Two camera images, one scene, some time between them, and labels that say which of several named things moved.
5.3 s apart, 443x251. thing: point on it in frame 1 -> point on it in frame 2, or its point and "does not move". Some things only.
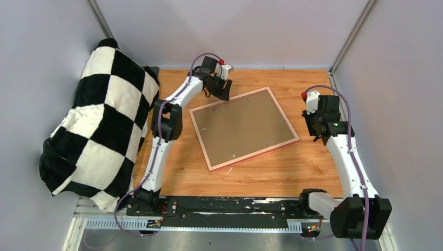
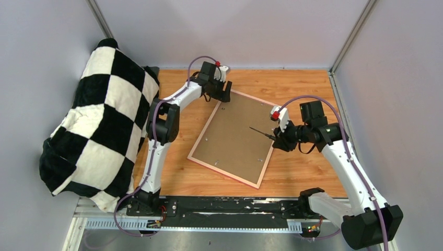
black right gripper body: x=312 y=120 -> x=298 y=134
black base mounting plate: x=216 y=208 does not move
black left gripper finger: x=226 y=90 does not move
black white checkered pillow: x=93 y=150 does not move
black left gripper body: x=216 y=85 does not move
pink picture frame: x=239 y=128 -> x=261 y=104
